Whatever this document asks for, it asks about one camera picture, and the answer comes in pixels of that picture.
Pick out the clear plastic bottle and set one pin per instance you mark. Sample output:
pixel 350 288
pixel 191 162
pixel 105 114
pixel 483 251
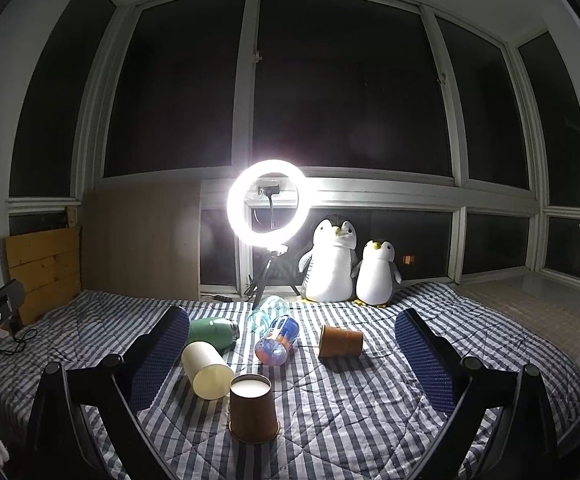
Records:
pixel 267 315

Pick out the blue orange label bottle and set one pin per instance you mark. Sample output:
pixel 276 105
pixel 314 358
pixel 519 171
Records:
pixel 277 342

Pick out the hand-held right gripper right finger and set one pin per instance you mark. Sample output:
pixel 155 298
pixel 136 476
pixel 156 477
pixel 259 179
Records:
pixel 427 362

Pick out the light wooden board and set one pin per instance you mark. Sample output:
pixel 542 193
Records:
pixel 44 270

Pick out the black tripod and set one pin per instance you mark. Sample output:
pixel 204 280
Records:
pixel 266 272

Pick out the brown paper cup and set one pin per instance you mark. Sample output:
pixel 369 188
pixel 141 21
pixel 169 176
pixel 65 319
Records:
pixel 340 341
pixel 252 410

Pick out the blue white striped blanket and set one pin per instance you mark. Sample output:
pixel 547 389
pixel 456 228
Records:
pixel 345 410

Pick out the large penguin plush toy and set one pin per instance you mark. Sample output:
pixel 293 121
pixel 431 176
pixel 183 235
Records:
pixel 330 270

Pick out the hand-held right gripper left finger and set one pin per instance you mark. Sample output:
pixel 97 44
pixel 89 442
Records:
pixel 157 360

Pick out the white cup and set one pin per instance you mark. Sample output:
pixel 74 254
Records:
pixel 204 367

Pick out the small black device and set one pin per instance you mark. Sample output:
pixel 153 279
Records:
pixel 222 298

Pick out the small penguin plush toy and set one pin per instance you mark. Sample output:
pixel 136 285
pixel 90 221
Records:
pixel 376 280

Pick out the green metal bottle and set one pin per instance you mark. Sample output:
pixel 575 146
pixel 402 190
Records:
pixel 209 334

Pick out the white window frame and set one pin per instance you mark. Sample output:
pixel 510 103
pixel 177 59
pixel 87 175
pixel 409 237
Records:
pixel 250 85

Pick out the brown flat panel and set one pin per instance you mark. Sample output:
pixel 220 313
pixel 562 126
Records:
pixel 139 240

